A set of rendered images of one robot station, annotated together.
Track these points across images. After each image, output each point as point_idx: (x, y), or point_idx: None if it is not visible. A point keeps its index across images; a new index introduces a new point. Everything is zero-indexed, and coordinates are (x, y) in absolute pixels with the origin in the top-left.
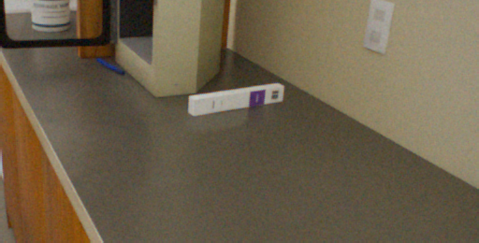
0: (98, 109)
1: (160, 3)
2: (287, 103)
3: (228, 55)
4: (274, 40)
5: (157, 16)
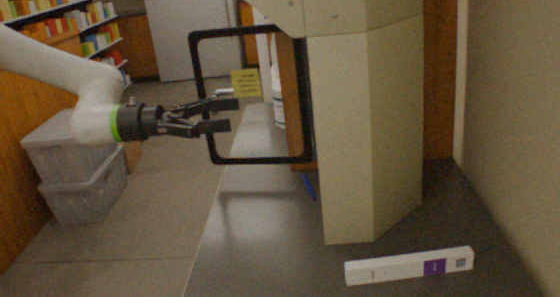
0: (256, 258)
1: (319, 153)
2: (477, 273)
3: (447, 172)
4: (493, 168)
5: (318, 166)
